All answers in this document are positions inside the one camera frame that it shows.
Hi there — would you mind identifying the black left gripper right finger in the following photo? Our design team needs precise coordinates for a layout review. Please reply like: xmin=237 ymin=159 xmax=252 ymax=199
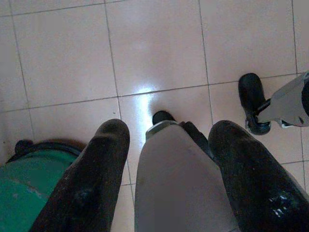
xmin=208 ymin=119 xmax=309 ymax=232

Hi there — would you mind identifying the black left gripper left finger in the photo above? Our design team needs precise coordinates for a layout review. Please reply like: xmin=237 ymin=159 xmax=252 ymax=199
xmin=31 ymin=118 xmax=131 ymax=232

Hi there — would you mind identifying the green round container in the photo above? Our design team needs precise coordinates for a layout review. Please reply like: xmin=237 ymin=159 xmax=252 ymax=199
xmin=0 ymin=139 xmax=84 ymax=232

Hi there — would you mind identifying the grey robot left leg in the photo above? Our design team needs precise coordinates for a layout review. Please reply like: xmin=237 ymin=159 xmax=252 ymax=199
xmin=134 ymin=120 xmax=241 ymax=232

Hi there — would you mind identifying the grey robot leg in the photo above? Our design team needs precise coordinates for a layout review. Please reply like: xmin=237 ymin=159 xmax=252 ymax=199
xmin=256 ymin=71 xmax=309 ymax=128
xmin=134 ymin=120 xmax=241 ymax=232

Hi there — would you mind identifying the grey robot right leg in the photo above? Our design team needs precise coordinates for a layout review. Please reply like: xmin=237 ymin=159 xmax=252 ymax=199
xmin=256 ymin=71 xmax=309 ymax=128

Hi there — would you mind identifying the black robot right foot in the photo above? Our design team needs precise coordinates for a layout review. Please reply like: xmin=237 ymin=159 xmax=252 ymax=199
xmin=238 ymin=72 xmax=272 ymax=136

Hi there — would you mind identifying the black robot foot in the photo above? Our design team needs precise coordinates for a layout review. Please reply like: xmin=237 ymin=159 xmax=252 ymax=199
xmin=238 ymin=72 xmax=272 ymax=136
xmin=152 ymin=110 xmax=177 ymax=125

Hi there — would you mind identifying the black robot left foot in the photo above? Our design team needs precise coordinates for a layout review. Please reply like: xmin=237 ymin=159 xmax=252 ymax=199
xmin=152 ymin=110 xmax=177 ymax=125

